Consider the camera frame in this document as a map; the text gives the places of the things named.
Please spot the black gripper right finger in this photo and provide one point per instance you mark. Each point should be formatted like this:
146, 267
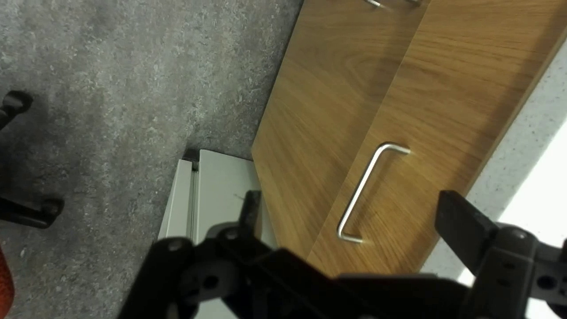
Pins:
502, 267

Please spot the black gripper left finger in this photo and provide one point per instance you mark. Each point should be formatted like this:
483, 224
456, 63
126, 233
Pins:
196, 277

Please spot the wooden cabinet drawer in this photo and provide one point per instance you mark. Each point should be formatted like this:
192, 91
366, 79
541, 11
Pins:
449, 107

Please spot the wooden cabinet door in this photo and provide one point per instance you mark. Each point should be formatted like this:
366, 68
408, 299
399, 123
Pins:
320, 107

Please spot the white refrigerator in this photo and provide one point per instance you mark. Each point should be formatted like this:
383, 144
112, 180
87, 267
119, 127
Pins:
219, 183

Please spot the orange office chair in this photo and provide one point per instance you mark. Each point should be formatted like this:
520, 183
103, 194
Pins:
29, 214

